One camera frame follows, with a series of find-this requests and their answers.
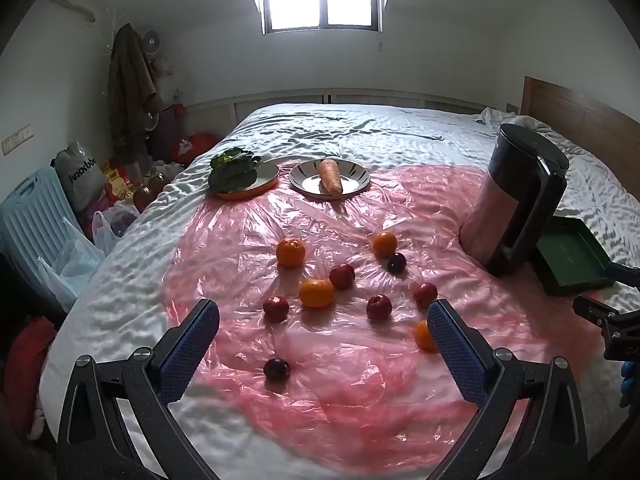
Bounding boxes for white plastic bag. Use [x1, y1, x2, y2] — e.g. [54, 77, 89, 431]
[92, 205, 141, 256]
[37, 217, 106, 313]

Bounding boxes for yellow boxes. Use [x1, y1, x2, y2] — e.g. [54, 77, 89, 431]
[100, 160, 133, 201]

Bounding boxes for white plate with black strokes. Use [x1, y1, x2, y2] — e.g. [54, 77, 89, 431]
[288, 158, 372, 200]

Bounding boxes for red apple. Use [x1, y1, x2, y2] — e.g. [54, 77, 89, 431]
[263, 295, 290, 323]
[329, 263, 356, 290]
[366, 294, 393, 320]
[412, 282, 439, 309]

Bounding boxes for pink plastic sheet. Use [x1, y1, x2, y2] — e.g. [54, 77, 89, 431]
[162, 162, 608, 466]

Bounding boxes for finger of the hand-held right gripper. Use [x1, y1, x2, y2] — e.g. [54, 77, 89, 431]
[572, 294, 640, 333]
[604, 261, 640, 288]

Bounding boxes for wall switch plate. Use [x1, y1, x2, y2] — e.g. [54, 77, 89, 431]
[1, 127, 35, 156]

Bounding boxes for black and steel appliance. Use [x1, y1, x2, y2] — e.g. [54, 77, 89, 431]
[460, 123, 571, 277]

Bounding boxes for red bag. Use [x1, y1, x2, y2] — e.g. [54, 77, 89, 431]
[172, 132, 221, 166]

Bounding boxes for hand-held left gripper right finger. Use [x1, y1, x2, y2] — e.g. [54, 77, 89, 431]
[426, 299, 588, 480]

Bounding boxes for light blue folding stool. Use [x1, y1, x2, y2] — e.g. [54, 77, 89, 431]
[0, 169, 83, 311]

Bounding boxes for bed with white sheet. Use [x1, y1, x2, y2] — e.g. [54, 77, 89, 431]
[37, 102, 640, 480]

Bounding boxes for orange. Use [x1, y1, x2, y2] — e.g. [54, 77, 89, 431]
[299, 279, 335, 309]
[372, 230, 398, 259]
[414, 319, 438, 352]
[276, 237, 306, 268]

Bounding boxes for brown coat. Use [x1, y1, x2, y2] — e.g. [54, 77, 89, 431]
[107, 23, 166, 161]

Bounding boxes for leafy greens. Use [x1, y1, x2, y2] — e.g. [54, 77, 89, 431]
[207, 147, 263, 193]

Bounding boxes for grey bag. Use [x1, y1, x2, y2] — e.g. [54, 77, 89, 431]
[54, 141, 108, 213]

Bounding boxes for red cloth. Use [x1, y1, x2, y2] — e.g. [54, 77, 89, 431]
[5, 316, 58, 441]

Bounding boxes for orange rimmed plate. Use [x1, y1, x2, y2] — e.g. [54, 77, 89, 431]
[210, 160, 282, 202]

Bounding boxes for wooden headboard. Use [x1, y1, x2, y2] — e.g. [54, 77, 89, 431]
[520, 76, 640, 158]

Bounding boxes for green tray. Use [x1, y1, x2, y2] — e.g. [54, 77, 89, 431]
[531, 217, 617, 297]

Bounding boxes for person's right hand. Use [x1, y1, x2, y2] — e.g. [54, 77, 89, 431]
[619, 360, 640, 408]

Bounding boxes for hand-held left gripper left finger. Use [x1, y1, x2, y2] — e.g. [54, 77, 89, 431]
[56, 298, 221, 480]

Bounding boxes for amber bottle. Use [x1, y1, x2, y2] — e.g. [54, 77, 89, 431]
[132, 172, 168, 211]

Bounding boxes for carrot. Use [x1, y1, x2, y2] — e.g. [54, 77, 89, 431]
[318, 158, 344, 197]

